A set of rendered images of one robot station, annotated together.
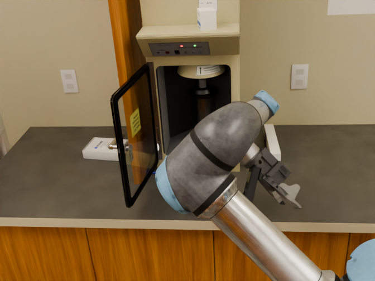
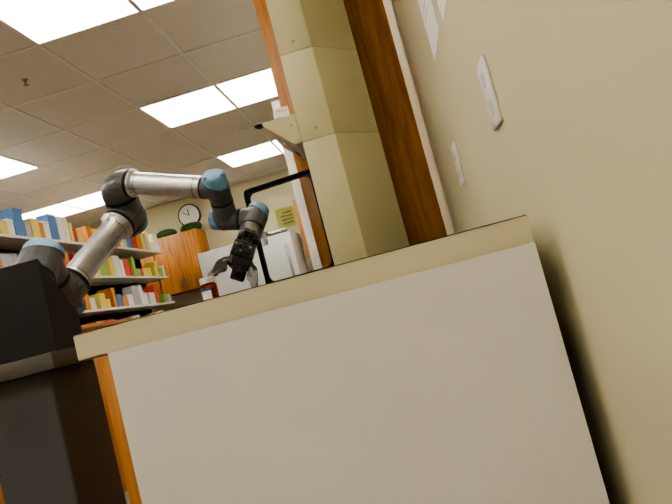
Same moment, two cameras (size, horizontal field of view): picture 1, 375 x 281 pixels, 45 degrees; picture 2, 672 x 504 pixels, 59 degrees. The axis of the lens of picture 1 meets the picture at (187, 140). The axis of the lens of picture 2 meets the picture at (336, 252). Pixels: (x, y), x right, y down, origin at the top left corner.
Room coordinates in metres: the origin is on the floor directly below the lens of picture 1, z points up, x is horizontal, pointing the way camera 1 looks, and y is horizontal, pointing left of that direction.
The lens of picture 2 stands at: (1.43, -2.11, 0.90)
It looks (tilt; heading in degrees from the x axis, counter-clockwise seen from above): 4 degrees up; 89
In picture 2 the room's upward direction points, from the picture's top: 15 degrees counter-clockwise
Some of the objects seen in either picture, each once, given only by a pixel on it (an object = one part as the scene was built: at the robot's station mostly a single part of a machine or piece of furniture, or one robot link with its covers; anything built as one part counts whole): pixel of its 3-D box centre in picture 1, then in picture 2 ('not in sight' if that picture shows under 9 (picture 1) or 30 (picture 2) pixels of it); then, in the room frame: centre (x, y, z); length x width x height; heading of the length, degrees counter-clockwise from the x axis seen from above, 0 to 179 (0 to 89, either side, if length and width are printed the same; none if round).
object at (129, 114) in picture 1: (137, 134); (290, 229); (1.34, 0.16, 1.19); 0.30 x 0.01 x 0.40; 163
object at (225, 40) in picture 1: (189, 44); (291, 143); (1.43, -0.03, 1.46); 0.32 x 0.12 x 0.10; 83
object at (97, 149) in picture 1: (105, 148); not in sight; (1.68, 0.35, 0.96); 0.16 x 0.12 x 0.04; 74
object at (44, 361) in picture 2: not in sight; (38, 365); (0.63, -0.50, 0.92); 0.32 x 0.32 x 0.04; 80
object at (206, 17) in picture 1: (206, 18); (282, 117); (1.42, -0.08, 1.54); 0.05 x 0.05 x 0.06; 8
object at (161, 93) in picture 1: (197, 98); not in sight; (1.61, -0.05, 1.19); 0.26 x 0.24 x 0.35; 83
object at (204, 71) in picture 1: (200, 63); not in sight; (1.58, -0.07, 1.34); 0.18 x 0.18 x 0.05
